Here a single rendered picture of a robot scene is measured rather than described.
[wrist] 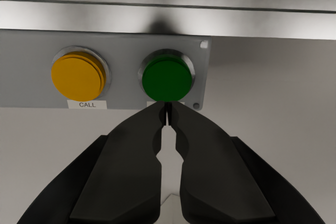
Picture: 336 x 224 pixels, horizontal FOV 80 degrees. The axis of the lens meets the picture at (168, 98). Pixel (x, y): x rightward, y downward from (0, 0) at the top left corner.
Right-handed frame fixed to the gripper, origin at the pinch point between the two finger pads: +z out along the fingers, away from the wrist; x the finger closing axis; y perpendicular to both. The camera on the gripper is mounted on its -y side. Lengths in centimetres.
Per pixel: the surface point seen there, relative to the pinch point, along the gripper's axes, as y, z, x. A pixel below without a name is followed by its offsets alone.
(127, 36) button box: -3.2, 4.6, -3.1
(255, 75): 3.6, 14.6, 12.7
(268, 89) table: 5.9, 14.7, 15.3
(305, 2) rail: -6.0, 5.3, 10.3
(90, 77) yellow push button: -0.3, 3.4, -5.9
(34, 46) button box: -2.2, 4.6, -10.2
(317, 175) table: 23.8, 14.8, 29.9
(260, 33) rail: -3.8, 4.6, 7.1
